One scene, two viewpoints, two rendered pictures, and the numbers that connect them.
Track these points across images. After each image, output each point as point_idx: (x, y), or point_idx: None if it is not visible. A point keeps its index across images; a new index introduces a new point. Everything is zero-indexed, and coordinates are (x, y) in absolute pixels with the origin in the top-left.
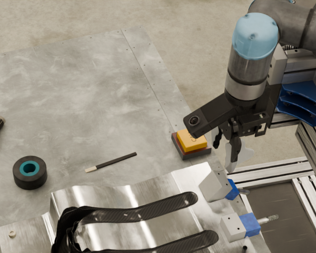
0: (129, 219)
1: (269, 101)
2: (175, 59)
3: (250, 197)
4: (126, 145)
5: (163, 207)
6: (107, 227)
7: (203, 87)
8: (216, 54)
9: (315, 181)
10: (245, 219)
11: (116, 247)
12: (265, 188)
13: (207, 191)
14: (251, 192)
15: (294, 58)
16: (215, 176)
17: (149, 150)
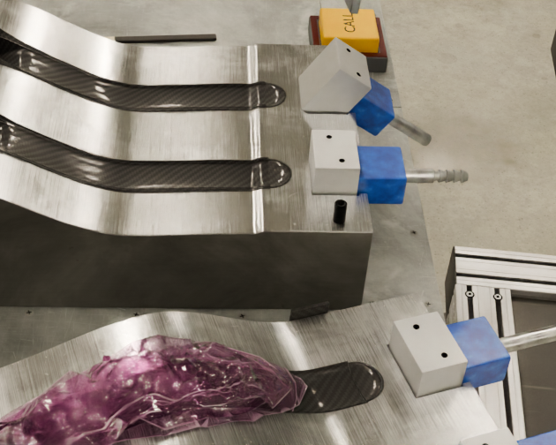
0: (99, 99)
1: None
2: (470, 73)
3: (522, 313)
4: (203, 21)
5: (196, 100)
6: (25, 82)
7: (509, 129)
8: None
9: None
10: (374, 155)
11: (21, 120)
12: None
13: (309, 86)
14: (529, 305)
15: None
16: (335, 49)
17: (248, 40)
